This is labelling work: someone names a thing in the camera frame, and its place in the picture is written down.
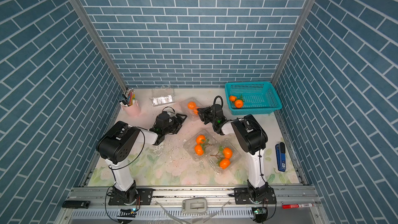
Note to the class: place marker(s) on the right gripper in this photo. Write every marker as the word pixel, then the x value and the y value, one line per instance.
pixel 204 113

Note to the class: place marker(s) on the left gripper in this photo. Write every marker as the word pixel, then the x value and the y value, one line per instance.
pixel 178 125

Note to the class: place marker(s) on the orange back container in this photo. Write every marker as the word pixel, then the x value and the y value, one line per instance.
pixel 191 105
pixel 196 111

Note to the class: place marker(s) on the orange container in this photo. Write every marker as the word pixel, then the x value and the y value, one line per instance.
pixel 191 105
pixel 196 111
pixel 199 150
pixel 232 98
pixel 201 139
pixel 228 153
pixel 224 163

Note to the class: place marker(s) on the teal plastic basket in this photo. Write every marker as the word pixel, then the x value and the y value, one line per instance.
pixel 258 98

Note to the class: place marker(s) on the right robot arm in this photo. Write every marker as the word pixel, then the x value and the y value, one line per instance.
pixel 252 140

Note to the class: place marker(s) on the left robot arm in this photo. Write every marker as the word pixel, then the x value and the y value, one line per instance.
pixel 116 144

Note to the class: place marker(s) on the clear clamshell container front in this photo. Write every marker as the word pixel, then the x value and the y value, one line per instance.
pixel 222 157

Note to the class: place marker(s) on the orange front container upper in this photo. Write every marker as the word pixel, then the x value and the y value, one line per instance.
pixel 228 153

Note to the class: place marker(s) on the pink pen cup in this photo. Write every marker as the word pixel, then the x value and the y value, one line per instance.
pixel 131 110

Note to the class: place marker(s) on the orange front container lower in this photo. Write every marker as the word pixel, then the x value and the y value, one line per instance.
pixel 224 163

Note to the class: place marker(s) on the pens in cup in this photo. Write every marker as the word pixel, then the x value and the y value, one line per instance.
pixel 128 98

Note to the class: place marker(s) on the blue stapler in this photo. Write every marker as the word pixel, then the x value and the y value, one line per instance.
pixel 281 156

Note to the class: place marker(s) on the red marker pen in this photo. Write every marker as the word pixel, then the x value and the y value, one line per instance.
pixel 291 206

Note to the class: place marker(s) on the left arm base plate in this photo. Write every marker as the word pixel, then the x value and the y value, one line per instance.
pixel 140 196

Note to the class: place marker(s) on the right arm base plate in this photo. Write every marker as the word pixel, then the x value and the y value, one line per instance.
pixel 264 195

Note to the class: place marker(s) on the black device on rail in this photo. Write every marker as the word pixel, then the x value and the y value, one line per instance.
pixel 75 204

